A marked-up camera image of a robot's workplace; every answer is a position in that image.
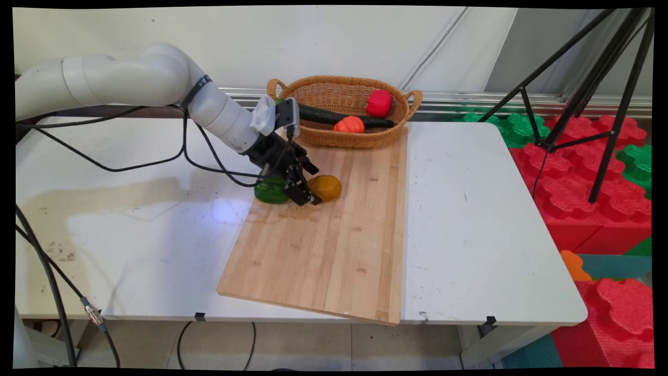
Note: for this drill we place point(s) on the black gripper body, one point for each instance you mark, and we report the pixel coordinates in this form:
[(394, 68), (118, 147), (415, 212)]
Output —
[(271, 154)]

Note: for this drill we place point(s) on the grey table leg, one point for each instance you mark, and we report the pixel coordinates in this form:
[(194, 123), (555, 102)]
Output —
[(496, 347)]

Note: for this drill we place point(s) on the orange foam piece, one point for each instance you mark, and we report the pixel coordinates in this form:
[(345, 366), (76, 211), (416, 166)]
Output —
[(573, 265)]

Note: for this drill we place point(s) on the black table edge clip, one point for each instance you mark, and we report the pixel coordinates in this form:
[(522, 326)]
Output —
[(200, 316), (490, 320)]

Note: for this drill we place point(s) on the black tripod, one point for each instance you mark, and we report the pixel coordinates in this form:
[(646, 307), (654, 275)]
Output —
[(608, 151)]

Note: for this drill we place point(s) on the aluminium wall rail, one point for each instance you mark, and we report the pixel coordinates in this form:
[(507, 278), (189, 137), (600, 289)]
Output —
[(469, 99)]

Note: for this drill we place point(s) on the bamboo cutting board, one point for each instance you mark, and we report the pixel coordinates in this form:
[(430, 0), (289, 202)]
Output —
[(323, 240)]

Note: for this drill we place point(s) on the woven wicker basket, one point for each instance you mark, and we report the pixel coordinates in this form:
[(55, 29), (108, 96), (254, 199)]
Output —
[(339, 138)]

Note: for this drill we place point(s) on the green bell pepper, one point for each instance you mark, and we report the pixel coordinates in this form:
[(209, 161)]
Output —
[(269, 193)]

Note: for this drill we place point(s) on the orange tomato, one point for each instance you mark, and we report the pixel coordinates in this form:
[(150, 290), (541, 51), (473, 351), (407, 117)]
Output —
[(349, 125)]

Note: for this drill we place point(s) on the yellow bell pepper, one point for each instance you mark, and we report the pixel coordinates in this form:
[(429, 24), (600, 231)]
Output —
[(327, 188)]

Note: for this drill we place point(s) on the teal foam mat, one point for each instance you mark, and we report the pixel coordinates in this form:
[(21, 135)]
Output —
[(621, 266)]

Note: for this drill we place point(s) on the dark green cucumber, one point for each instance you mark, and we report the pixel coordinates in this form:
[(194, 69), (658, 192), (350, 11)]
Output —
[(334, 116)]

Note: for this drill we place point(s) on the green foam block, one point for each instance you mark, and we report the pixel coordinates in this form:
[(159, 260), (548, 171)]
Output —
[(639, 164), (514, 128)]

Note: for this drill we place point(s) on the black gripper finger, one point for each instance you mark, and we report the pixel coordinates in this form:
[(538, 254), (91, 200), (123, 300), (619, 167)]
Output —
[(300, 190), (309, 166)]

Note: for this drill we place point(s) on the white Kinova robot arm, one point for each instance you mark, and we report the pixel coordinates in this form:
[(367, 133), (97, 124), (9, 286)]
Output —
[(130, 78)]

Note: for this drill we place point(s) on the black and white wrist camera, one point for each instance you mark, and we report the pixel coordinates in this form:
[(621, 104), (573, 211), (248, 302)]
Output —
[(288, 117)]

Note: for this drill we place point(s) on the large red foam block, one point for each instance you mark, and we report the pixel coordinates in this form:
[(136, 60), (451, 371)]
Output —
[(569, 198)]

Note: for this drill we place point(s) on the red bell pepper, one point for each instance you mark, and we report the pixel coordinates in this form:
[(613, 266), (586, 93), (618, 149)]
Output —
[(379, 103)]

